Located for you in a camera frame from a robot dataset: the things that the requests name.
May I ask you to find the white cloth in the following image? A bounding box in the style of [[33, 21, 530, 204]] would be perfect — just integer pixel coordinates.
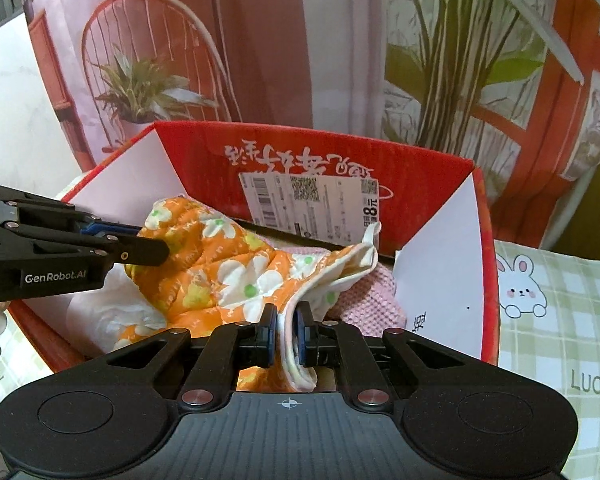
[[67, 277, 169, 356]]

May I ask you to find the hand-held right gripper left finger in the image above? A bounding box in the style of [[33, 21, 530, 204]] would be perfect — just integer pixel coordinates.
[[100, 304, 280, 411]]

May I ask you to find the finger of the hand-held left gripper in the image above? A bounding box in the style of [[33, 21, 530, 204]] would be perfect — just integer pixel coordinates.
[[0, 184, 143, 237], [0, 220, 171, 267]]

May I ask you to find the pink knitted cloth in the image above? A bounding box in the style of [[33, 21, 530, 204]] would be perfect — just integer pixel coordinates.
[[275, 245, 407, 332]]

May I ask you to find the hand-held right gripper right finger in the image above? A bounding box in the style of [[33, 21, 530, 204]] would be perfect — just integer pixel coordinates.
[[292, 301, 475, 411]]

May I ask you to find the orange floral cloth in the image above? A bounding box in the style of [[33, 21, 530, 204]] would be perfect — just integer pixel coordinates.
[[112, 197, 383, 394]]

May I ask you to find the red cardboard box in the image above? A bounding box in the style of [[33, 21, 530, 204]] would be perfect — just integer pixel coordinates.
[[7, 120, 502, 376]]

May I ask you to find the printed backdrop cloth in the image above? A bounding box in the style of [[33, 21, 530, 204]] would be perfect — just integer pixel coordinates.
[[22, 0, 600, 252]]

